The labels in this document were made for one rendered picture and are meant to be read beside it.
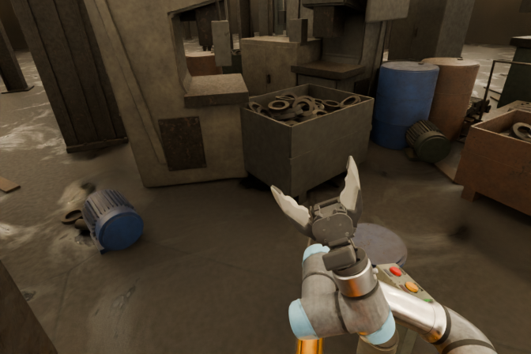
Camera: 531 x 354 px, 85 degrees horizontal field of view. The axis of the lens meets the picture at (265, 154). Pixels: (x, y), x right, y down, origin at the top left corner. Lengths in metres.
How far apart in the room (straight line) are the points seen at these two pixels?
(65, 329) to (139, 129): 1.46
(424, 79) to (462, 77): 0.51
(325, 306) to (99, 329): 1.54
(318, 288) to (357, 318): 0.10
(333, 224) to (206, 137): 2.18
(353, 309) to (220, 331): 1.23
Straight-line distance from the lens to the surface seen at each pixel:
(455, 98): 3.84
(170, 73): 2.50
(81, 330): 2.05
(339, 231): 0.55
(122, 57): 2.52
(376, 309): 0.63
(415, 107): 3.46
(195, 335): 1.80
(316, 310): 0.65
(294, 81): 3.85
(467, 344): 0.90
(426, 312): 0.87
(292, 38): 3.87
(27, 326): 0.36
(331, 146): 2.48
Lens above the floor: 1.50
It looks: 27 degrees down
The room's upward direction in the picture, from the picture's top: 2 degrees counter-clockwise
